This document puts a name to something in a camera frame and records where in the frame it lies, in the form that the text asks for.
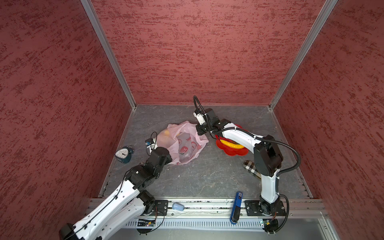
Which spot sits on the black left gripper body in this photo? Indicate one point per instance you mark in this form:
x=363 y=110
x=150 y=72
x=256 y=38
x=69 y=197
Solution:
x=168 y=160

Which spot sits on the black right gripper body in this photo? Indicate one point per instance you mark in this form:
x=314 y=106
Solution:
x=204 y=128

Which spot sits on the pink plastic bag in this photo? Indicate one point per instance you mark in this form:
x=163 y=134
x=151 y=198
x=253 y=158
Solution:
x=184 y=144

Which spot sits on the yellow fake banana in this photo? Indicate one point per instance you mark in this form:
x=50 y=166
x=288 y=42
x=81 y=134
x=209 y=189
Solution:
x=231 y=145

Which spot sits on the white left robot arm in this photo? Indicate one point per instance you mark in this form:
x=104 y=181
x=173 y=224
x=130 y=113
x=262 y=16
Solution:
x=129 y=200

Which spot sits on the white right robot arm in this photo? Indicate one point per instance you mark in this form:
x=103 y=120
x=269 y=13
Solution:
x=267 y=157

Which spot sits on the red flower-shaped plastic plate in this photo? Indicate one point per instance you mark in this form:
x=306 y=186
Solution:
x=229 y=151

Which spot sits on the green alarm clock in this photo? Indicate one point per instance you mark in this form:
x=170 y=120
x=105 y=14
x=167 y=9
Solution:
x=124 y=155

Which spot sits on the small light blue object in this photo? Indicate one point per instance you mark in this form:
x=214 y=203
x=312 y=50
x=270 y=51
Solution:
x=178 y=207

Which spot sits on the plaid glasses case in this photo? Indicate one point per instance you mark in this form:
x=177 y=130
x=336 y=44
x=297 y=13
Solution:
x=250 y=167

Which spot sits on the blue black handheld device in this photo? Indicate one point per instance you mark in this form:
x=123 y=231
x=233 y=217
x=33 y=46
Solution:
x=236 y=209

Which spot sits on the right back corner aluminium profile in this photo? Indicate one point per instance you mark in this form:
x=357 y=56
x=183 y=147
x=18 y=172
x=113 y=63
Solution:
x=317 y=26

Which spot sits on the corner aluminium profile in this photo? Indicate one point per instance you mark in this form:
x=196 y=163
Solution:
x=317 y=26
x=97 y=26

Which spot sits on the left back corner aluminium profile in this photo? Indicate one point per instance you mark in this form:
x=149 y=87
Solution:
x=97 y=26

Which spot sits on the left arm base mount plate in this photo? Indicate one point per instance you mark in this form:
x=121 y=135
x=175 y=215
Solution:
x=160 y=206

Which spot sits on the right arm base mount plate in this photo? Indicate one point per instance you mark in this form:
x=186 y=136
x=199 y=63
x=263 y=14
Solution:
x=255 y=207

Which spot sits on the front aluminium rail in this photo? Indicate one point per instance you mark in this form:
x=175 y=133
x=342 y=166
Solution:
x=221 y=209

